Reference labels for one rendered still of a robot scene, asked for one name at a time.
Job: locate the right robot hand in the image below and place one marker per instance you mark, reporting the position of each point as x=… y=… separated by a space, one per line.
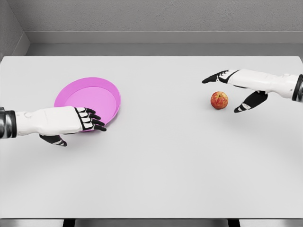
x=246 y=81

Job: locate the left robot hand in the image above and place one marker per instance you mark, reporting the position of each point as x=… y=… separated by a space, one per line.
x=61 y=120

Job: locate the red yellow apple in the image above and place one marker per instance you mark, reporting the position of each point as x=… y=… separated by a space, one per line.
x=219 y=100

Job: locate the pink round plate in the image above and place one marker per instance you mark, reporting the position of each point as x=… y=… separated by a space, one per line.
x=94 y=98

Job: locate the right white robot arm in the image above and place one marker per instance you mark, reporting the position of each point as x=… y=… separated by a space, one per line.
x=287 y=86

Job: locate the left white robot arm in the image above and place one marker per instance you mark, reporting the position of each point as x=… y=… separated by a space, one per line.
x=21 y=121

